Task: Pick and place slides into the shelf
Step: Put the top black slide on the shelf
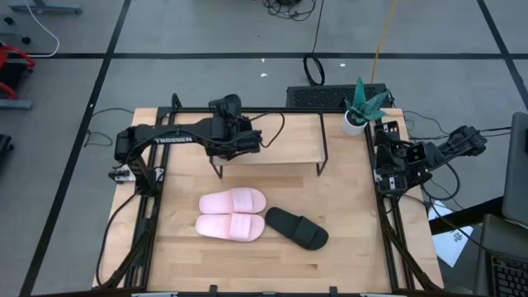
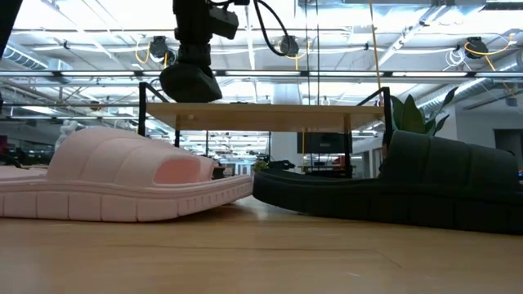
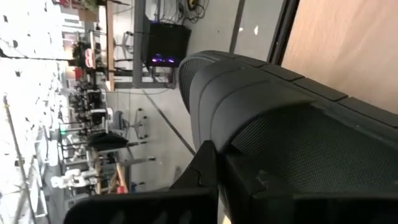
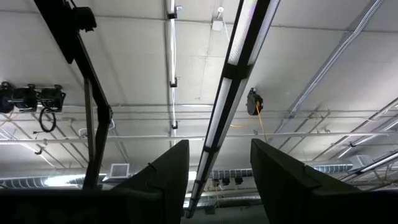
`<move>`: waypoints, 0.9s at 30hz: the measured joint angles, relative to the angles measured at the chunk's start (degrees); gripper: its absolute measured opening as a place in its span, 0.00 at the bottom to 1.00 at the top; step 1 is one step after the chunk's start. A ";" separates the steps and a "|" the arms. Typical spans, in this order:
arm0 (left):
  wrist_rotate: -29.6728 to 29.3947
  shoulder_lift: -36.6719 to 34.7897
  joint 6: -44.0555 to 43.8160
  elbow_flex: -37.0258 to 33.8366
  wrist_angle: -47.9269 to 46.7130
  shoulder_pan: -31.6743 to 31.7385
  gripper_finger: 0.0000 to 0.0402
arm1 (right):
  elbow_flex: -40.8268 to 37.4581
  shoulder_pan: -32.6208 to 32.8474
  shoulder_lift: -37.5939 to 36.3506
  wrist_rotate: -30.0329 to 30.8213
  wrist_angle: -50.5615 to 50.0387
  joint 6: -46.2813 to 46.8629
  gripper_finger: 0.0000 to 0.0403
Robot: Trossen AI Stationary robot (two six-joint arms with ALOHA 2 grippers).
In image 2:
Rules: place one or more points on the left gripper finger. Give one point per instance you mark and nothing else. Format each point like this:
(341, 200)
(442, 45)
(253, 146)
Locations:
(194, 56)

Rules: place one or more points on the black foam slide sandal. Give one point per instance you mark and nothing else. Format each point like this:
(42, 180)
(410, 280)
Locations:
(190, 85)
(408, 196)

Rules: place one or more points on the pink foam slide sandal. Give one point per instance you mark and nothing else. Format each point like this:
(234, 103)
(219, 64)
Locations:
(102, 163)

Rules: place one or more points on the black background robot arm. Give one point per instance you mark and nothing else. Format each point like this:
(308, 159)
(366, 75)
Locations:
(282, 165)

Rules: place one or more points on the overhead rig light bar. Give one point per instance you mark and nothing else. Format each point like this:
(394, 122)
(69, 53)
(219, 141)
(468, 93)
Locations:
(261, 74)

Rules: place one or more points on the white robot figure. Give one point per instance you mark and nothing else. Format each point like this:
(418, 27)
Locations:
(67, 130)

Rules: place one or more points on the dark monitor screen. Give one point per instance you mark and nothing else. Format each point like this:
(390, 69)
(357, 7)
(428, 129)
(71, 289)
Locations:
(323, 143)

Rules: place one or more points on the green leafy plant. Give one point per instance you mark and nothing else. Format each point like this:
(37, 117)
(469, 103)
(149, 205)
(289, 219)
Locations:
(412, 118)

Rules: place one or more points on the dark door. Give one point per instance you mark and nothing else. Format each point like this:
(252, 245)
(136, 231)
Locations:
(508, 143)

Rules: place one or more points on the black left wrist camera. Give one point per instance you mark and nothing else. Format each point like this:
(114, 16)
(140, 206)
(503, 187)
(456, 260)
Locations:
(224, 22)

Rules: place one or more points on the wooden shelf with black frame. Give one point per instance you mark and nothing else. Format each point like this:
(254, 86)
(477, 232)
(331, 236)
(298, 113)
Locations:
(261, 116)

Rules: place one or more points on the silver ventilation duct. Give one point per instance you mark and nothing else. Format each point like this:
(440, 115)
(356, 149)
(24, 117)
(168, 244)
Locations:
(470, 86)

